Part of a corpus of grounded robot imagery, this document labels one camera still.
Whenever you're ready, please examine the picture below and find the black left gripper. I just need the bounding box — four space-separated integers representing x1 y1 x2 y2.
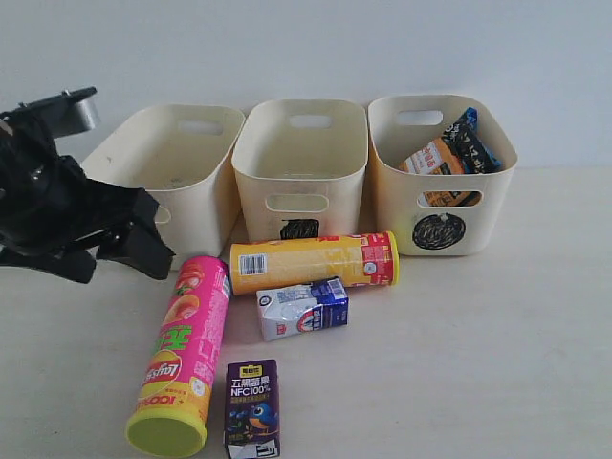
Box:
1 117 174 284

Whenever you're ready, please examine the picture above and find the pink Lays chips can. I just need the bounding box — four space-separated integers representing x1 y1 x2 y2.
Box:
125 255 231 458

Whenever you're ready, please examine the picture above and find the white blue milk carton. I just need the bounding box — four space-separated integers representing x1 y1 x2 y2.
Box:
256 277 349 341

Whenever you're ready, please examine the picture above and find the purple juice carton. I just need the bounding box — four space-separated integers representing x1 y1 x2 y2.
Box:
224 359 281 459

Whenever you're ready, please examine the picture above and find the orange snack bag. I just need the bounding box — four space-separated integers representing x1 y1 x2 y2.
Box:
397 138 481 207

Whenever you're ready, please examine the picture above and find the black blue snack bag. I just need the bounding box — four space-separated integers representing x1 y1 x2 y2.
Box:
442 107 502 174

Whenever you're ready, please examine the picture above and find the cream bin triangle mark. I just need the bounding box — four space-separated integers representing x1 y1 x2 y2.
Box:
82 104 246 270

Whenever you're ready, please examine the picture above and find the cream bin square mark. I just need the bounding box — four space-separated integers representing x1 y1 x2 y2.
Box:
231 99 369 242

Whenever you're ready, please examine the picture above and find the yellow chips can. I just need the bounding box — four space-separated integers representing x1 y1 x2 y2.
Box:
229 231 400 295

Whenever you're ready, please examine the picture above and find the cream bin circle mark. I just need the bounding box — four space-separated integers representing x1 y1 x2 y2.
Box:
367 95 517 256

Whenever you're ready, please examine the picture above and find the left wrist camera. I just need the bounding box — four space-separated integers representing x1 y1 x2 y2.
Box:
1 86 99 139

